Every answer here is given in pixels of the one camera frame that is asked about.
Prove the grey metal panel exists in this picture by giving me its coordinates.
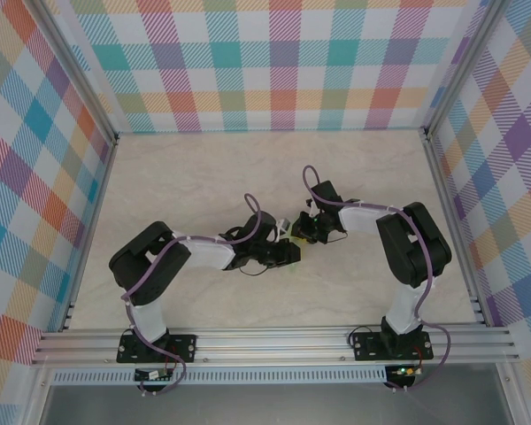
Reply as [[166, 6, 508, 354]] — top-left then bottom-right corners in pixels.
[[39, 383, 514, 425]]

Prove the black circuit board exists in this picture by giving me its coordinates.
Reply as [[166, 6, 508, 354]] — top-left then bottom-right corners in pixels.
[[134, 367, 174, 382]]

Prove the aluminium front rail beam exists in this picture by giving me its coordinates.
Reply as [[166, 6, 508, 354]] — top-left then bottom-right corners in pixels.
[[30, 326, 522, 367]]

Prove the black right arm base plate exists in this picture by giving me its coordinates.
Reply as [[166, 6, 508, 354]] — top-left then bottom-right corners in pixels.
[[350, 329, 434, 362]]

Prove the aluminium table side rail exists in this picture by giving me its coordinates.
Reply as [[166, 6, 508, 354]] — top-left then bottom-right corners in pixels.
[[422, 130, 488, 327], [59, 136, 119, 333]]

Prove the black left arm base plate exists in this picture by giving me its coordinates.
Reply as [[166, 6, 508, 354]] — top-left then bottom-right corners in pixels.
[[116, 335, 198, 365]]

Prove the slotted grey cable duct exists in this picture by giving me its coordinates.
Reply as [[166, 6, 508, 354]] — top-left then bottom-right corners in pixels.
[[50, 366, 389, 385]]

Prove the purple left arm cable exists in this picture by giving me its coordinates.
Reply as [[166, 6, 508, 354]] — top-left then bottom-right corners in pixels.
[[120, 192, 262, 397]]

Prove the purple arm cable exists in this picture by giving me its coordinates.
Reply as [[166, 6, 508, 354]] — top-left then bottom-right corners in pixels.
[[120, 192, 262, 397], [301, 165, 453, 393]]

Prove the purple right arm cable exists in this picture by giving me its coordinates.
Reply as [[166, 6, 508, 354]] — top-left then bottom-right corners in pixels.
[[301, 165, 453, 393]]

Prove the aluminium frame post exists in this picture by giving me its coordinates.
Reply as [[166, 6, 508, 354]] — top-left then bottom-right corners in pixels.
[[24, 0, 119, 146], [423, 0, 512, 143]]

